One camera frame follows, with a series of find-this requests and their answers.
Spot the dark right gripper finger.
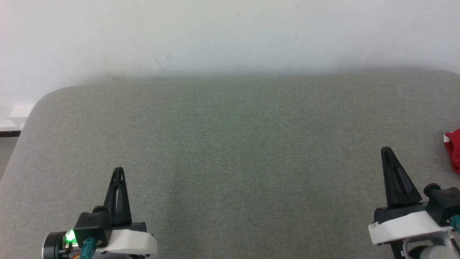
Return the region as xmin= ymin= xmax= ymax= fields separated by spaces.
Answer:
xmin=381 ymin=146 xmax=423 ymax=208

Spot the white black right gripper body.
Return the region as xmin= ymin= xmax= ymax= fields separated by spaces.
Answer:
xmin=368 ymin=202 xmax=454 ymax=246

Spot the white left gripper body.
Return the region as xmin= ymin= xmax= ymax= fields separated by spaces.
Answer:
xmin=96 ymin=222 xmax=158 ymax=258

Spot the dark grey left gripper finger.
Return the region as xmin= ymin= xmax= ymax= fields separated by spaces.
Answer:
xmin=103 ymin=167 xmax=133 ymax=227

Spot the red garment with white trim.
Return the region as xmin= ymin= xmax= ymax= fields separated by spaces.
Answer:
xmin=444 ymin=129 xmax=460 ymax=174

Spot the grey fabric sofa cushion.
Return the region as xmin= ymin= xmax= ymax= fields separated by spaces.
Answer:
xmin=0 ymin=69 xmax=460 ymax=259

